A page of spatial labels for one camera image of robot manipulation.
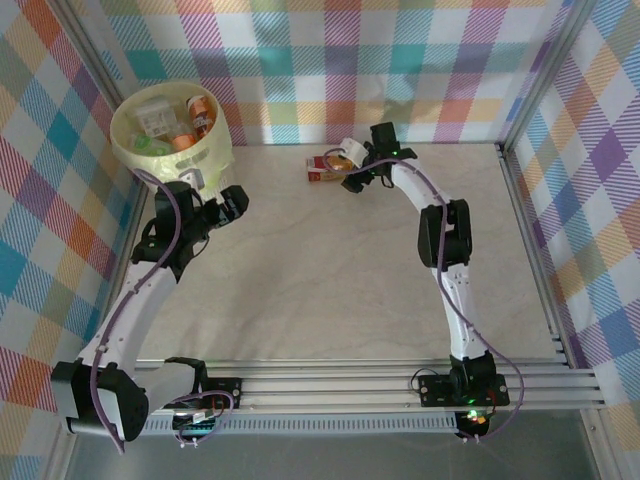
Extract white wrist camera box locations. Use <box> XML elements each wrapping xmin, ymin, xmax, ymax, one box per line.
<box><xmin>338</xmin><ymin>140</ymin><xmax>368</xmax><ymax>168</ymax></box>
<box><xmin>180</xmin><ymin>167</ymin><xmax>207</xmax><ymax>191</ymax></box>

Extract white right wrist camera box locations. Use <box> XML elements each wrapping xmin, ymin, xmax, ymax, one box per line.
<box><xmin>338</xmin><ymin>140</ymin><xmax>368</xmax><ymax>168</ymax></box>

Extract clear square bottle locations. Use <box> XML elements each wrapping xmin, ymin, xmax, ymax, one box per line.
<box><xmin>132</xmin><ymin>98</ymin><xmax>177</xmax><ymax>137</ymax></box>

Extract aluminium table side rail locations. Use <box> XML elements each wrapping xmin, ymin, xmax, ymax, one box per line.
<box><xmin>127</xmin><ymin>182</ymin><xmax>151</xmax><ymax>236</ymax></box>
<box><xmin>497</xmin><ymin>142</ymin><xmax>574</xmax><ymax>371</ymax></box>

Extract aluminium frame post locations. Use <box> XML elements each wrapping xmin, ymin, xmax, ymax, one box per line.
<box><xmin>55</xmin><ymin>0</ymin><xmax>126</xmax><ymax>101</ymax></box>
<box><xmin>494</xmin><ymin>0</ymin><xmax>601</xmax><ymax>151</ymax></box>

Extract orange label orange cap bottle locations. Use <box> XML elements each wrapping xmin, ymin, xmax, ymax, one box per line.
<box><xmin>171</xmin><ymin>127</ymin><xmax>197</xmax><ymax>153</ymax></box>

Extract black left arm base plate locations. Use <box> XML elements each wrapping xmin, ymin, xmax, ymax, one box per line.
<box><xmin>169</xmin><ymin>375</ymin><xmax>245</xmax><ymax>412</ymax></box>

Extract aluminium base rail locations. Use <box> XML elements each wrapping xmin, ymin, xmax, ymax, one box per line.
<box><xmin>133</xmin><ymin>355</ymin><xmax>607</xmax><ymax>417</ymax></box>

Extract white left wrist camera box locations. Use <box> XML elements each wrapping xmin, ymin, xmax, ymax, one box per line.
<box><xmin>180</xmin><ymin>167</ymin><xmax>207</xmax><ymax>191</ymax></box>

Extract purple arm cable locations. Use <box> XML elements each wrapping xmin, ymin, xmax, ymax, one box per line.
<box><xmin>89</xmin><ymin>168</ymin><xmax>237</xmax><ymax>455</ymax></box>
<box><xmin>323</xmin><ymin>147</ymin><xmax>526</xmax><ymax>444</ymax></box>

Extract brown tea bottle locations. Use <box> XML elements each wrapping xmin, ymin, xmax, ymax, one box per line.
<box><xmin>185</xmin><ymin>95</ymin><xmax>215</xmax><ymax>141</ymax></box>

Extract grey slotted cable duct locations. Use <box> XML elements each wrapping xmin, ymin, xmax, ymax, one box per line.
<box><xmin>142</xmin><ymin>412</ymin><xmax>460</xmax><ymax>437</ymax></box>

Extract red gold label bottle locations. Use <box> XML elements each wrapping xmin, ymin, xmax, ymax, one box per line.
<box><xmin>305</xmin><ymin>154</ymin><xmax>354</xmax><ymax>185</ymax></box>

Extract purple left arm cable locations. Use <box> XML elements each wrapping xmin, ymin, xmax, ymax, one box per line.
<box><xmin>89</xmin><ymin>168</ymin><xmax>237</xmax><ymax>455</ymax></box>

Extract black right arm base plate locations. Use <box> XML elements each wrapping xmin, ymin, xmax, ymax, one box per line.
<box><xmin>416</xmin><ymin>372</ymin><xmax>512</xmax><ymax>409</ymax></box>

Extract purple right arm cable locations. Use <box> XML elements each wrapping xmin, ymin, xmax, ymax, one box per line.
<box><xmin>323</xmin><ymin>147</ymin><xmax>526</xmax><ymax>444</ymax></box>

